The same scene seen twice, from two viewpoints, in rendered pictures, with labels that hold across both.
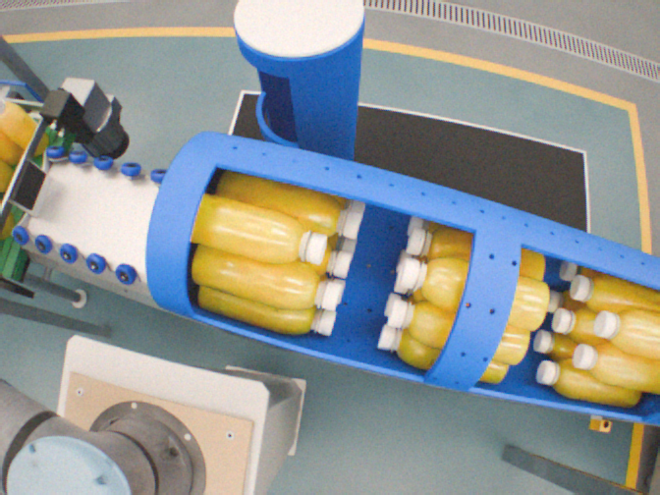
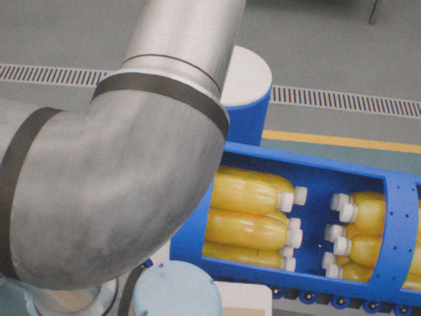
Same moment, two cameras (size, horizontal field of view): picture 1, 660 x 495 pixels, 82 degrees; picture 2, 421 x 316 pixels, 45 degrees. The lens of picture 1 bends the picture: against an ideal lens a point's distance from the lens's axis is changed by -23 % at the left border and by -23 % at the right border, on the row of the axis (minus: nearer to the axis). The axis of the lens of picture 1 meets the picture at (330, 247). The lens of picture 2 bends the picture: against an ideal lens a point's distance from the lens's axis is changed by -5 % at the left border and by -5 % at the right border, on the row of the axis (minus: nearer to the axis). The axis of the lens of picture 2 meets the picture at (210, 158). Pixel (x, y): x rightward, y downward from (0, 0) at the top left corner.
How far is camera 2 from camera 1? 58 cm
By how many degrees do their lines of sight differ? 27
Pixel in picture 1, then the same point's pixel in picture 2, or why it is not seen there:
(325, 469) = not seen: outside the picture
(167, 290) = (191, 229)
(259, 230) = (254, 187)
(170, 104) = not seen: hidden behind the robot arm
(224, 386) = (239, 290)
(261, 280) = (252, 225)
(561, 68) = (410, 133)
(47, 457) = (173, 268)
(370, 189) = (318, 160)
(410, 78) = not seen: hidden behind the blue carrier
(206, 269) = (212, 222)
